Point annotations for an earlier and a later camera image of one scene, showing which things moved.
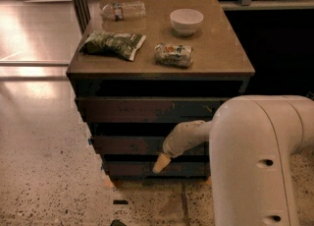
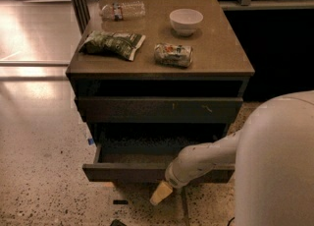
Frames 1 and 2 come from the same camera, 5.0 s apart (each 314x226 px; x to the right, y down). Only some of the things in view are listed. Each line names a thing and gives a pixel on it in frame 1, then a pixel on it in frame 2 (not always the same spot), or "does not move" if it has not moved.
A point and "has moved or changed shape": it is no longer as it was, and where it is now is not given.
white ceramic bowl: x=185 y=22 does not move
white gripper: x=176 y=144 to x=173 y=176
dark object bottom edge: x=117 y=222 does not move
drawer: x=134 y=145 has moved or changed shape
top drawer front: x=148 y=109 does not move
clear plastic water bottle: x=123 y=10 does not move
